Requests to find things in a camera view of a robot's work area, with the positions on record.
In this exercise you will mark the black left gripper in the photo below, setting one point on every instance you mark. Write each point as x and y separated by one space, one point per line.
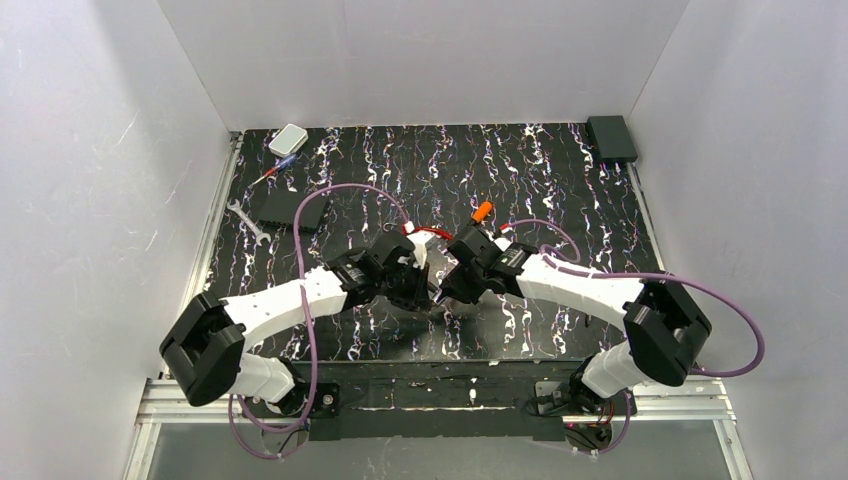
411 281

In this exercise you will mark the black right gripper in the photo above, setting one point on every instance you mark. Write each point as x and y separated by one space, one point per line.
457 279

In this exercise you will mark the red cable lock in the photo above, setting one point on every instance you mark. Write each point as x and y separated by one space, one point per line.
437 232

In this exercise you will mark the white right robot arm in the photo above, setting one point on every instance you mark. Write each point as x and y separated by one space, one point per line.
664 328

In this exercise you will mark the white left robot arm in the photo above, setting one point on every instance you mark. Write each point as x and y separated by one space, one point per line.
208 348

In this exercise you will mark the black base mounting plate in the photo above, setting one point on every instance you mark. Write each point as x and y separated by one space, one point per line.
477 398

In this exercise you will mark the red blue small screwdriver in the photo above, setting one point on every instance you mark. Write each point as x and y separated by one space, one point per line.
280 165

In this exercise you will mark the black box in corner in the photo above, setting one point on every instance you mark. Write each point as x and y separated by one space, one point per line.
612 139

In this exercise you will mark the white small box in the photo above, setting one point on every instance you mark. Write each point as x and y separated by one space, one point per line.
288 140

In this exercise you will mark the silver open-end wrench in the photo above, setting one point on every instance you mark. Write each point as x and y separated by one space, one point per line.
261 236

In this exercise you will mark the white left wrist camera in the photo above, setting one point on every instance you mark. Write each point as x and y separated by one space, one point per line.
420 242

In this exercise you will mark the orange handled screwdriver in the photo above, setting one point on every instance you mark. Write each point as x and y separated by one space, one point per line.
482 212

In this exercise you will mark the aluminium frame rail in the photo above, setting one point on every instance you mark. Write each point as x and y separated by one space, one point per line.
173 440

